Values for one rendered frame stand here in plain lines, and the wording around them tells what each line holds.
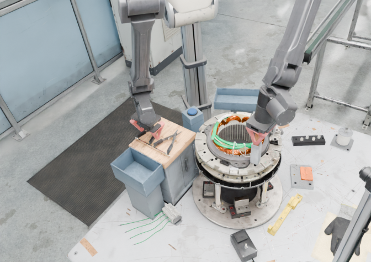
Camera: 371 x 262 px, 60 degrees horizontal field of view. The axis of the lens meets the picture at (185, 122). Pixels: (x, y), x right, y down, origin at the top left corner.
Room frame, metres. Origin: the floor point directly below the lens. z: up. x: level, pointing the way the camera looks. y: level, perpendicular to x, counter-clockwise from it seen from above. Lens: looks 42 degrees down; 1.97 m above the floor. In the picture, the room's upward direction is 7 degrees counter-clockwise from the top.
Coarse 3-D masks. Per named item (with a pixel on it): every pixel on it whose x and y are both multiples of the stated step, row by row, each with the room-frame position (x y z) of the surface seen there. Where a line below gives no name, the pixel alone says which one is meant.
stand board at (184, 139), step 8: (160, 120) 1.04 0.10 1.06; (168, 120) 1.03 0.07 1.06; (168, 128) 0.98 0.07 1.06; (176, 128) 0.97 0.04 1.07; (184, 128) 0.97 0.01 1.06; (144, 136) 0.95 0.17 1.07; (160, 136) 0.94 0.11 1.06; (176, 136) 0.93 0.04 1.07; (184, 136) 0.92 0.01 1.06; (192, 136) 0.92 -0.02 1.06; (136, 144) 0.91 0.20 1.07; (152, 144) 0.90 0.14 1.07; (160, 144) 0.89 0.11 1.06; (168, 144) 0.89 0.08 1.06; (176, 144) 0.88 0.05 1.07; (184, 144) 0.88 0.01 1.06; (144, 152) 0.86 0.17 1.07; (152, 152) 0.86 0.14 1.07; (176, 152) 0.84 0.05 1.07; (160, 160) 0.81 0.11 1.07; (168, 160) 0.81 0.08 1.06
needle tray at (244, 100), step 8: (216, 88) 1.21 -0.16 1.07; (224, 88) 1.21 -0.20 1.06; (232, 88) 1.20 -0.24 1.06; (240, 88) 1.19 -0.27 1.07; (216, 96) 1.19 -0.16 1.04; (224, 96) 1.20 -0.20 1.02; (232, 96) 1.19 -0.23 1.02; (240, 96) 1.18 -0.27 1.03; (248, 96) 1.17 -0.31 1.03; (256, 96) 1.17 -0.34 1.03; (216, 104) 1.11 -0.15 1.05; (224, 104) 1.10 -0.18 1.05; (232, 104) 1.09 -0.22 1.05; (240, 104) 1.08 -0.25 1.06; (248, 104) 1.07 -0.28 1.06; (256, 104) 1.07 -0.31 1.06; (248, 112) 1.09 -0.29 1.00
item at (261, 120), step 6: (258, 108) 0.71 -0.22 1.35; (258, 114) 0.70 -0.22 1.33; (264, 114) 0.69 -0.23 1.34; (252, 120) 0.71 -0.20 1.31; (258, 120) 0.70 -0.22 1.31; (264, 120) 0.69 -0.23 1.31; (270, 120) 0.69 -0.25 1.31; (252, 126) 0.69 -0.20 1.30; (258, 126) 0.68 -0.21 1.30; (264, 126) 0.68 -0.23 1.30; (270, 126) 0.68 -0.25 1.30; (264, 132) 0.66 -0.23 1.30
